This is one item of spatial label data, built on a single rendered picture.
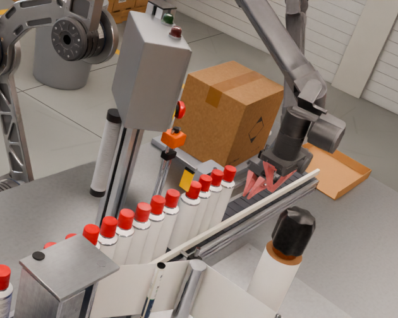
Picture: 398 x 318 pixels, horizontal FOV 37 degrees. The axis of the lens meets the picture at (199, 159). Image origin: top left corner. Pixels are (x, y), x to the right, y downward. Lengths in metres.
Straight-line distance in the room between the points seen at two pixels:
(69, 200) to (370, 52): 4.37
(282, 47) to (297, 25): 0.49
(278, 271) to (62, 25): 1.07
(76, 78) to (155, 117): 3.04
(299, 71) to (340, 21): 4.56
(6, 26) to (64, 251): 1.39
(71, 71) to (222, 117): 2.34
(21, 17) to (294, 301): 1.38
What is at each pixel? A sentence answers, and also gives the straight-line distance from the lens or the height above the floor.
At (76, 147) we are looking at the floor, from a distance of 3.61.
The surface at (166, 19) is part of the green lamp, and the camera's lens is 1.25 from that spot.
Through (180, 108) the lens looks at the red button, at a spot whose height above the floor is 1.34.
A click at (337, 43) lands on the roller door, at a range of 5.91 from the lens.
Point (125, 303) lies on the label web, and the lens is 1.30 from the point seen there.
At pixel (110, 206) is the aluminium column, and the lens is 1.51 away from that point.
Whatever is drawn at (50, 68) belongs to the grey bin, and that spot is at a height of 0.14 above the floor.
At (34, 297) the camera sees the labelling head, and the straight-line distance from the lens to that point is 1.07.
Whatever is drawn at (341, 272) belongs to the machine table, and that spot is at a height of 0.83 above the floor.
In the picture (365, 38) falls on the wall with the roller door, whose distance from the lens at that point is 5.76.
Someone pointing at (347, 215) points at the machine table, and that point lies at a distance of 2.14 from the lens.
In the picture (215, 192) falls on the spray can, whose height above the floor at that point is 1.04.
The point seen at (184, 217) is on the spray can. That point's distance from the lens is 1.51.
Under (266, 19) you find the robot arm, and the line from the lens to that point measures 1.41.
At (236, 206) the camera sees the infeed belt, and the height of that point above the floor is 0.88.
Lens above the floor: 1.86
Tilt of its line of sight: 29 degrees down
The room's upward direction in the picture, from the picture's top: 18 degrees clockwise
